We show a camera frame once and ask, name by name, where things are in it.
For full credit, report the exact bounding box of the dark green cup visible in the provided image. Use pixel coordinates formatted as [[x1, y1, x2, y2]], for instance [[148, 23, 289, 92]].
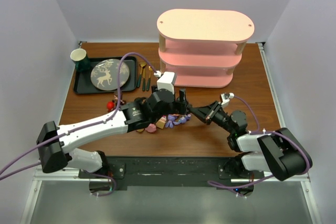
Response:
[[70, 48, 91, 72]]

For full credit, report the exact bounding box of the gold spoon green handle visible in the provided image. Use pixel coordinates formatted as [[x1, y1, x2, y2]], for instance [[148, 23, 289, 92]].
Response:
[[136, 62, 146, 88]]

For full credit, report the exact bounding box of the brown-haired red figurine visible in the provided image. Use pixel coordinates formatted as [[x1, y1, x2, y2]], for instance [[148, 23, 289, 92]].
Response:
[[112, 90, 126, 105]]

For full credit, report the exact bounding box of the strawberry cake toy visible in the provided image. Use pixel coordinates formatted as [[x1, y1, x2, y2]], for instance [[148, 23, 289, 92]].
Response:
[[155, 115, 167, 129]]

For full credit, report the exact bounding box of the gold knife green handle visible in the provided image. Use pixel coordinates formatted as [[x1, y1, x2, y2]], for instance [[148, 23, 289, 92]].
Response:
[[142, 67, 146, 91]]

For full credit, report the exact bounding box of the gold fork green handle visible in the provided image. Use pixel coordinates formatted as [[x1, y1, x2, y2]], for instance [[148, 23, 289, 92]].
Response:
[[146, 66, 153, 91]]

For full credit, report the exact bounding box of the aluminium frame rail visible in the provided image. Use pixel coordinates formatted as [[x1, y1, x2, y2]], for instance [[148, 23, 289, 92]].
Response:
[[19, 158, 90, 224]]

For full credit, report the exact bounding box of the red head figurine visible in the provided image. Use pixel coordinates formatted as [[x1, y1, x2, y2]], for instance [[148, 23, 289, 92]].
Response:
[[107, 101, 115, 112]]

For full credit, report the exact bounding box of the grey deer plate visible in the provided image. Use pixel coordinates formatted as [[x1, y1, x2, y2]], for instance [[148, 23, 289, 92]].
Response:
[[90, 59, 130, 91]]

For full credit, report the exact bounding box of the pink three-tier shelf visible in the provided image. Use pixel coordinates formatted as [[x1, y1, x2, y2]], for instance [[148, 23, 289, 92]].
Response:
[[156, 9, 255, 88]]

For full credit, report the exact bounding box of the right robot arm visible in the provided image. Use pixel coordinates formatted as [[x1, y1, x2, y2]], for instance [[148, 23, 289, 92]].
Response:
[[188, 101, 313, 181]]

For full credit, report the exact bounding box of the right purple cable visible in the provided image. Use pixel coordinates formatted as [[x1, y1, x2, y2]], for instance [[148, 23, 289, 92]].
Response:
[[207, 95, 310, 196]]

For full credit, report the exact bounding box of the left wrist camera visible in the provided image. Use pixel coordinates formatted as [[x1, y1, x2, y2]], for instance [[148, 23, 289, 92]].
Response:
[[154, 71, 176, 94]]

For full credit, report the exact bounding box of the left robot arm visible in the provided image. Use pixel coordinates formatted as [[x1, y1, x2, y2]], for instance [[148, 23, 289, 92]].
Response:
[[36, 89, 188, 173]]

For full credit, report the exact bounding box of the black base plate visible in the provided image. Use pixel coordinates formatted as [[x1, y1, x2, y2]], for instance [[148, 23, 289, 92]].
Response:
[[78, 156, 263, 192]]

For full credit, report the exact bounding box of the black rectangular tray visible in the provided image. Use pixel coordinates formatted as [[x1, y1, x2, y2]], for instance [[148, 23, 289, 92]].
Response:
[[73, 56, 138, 94]]

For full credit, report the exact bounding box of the black helmet figurine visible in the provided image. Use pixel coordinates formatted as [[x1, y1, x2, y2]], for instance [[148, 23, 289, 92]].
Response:
[[181, 106, 189, 115]]

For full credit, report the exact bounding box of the purple bear toy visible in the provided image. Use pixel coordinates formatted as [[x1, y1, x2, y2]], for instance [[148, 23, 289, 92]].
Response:
[[174, 114, 191, 125]]

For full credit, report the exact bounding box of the pink bunny toy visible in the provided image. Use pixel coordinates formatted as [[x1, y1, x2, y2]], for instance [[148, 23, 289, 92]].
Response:
[[145, 123, 157, 133]]

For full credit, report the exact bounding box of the purple octopus orange hat toy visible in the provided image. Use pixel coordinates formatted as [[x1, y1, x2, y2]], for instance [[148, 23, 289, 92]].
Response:
[[165, 114, 181, 129]]

